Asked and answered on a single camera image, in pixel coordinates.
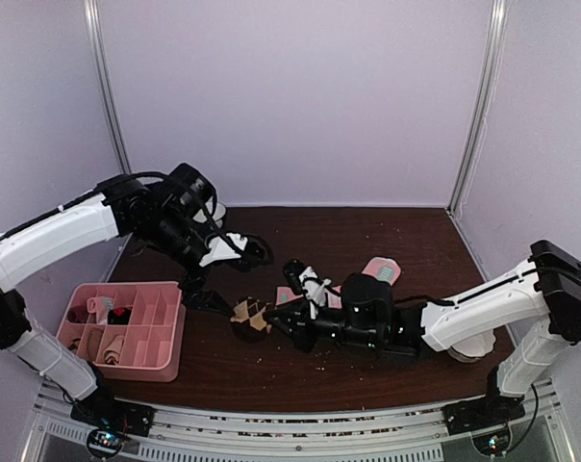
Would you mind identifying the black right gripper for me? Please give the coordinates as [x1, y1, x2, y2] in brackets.
[265, 297, 382, 355]

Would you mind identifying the brown beige argyle sock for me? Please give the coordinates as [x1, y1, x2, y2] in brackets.
[230, 296, 272, 344]

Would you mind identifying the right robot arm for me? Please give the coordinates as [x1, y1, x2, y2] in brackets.
[264, 240, 581, 425]

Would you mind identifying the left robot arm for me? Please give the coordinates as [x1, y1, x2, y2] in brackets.
[0, 164, 273, 427]

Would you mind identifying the pink plastic organizer tray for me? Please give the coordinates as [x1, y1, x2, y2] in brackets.
[56, 281, 186, 382]

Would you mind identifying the dark blue white bowl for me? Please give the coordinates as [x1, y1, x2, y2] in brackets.
[193, 200, 226, 227]

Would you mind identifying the pink sock with teal patches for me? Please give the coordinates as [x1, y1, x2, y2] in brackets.
[275, 257, 401, 310]

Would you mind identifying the white paper-lined bowl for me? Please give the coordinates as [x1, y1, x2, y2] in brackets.
[447, 330, 496, 364]

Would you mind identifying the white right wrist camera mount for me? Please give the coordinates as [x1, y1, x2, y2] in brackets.
[301, 276, 332, 321]

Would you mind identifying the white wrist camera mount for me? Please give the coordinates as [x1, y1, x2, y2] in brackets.
[199, 233, 248, 268]
[301, 276, 332, 321]

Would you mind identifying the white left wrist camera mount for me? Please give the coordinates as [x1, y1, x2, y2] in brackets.
[199, 233, 248, 268]

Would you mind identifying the aluminium front rail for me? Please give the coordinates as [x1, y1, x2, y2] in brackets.
[20, 377, 578, 462]

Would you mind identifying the grey aluminium frame post right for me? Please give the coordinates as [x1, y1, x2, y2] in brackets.
[447, 0, 509, 225]

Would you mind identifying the grey aluminium frame post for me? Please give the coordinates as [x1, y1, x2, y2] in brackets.
[83, 0, 133, 193]
[447, 0, 509, 225]

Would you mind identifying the grey aluminium frame post left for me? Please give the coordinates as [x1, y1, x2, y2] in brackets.
[83, 0, 133, 193]

